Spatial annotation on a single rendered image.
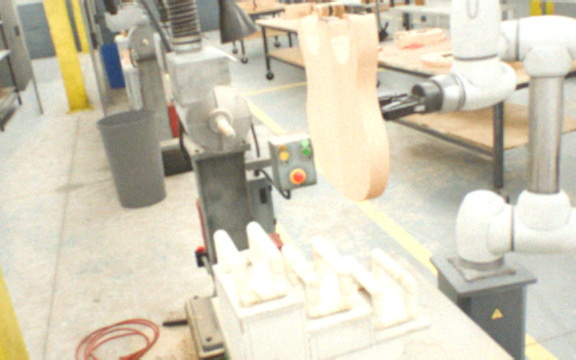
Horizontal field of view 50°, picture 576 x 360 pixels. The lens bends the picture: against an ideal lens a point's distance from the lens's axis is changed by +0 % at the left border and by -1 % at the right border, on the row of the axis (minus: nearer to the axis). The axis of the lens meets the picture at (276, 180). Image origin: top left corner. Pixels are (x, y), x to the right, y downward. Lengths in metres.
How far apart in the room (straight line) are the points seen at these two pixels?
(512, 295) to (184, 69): 1.32
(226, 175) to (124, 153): 2.52
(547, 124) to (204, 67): 1.08
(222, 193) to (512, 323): 1.22
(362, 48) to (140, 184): 4.02
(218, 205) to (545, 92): 1.33
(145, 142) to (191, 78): 3.04
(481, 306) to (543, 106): 0.69
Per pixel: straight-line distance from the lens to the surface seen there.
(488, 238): 2.15
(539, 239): 2.14
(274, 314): 1.35
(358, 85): 1.24
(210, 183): 2.55
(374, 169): 1.26
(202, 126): 2.32
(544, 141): 2.08
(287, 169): 2.43
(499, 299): 2.23
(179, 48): 2.14
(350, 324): 1.44
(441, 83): 1.46
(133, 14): 5.24
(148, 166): 5.07
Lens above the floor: 1.81
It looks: 20 degrees down
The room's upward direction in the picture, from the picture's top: 8 degrees counter-clockwise
